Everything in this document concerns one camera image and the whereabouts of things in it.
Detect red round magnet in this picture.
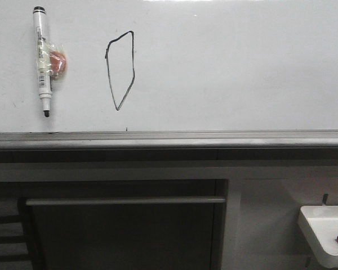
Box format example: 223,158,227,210
49,51,67,77

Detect white black whiteboard marker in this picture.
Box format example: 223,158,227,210
33,6,52,118

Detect white whiteboard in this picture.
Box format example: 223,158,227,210
0,1,338,150

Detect dark cabinet panel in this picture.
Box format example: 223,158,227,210
19,179,228,269

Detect white left plastic tray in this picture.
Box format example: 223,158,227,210
298,206,338,268

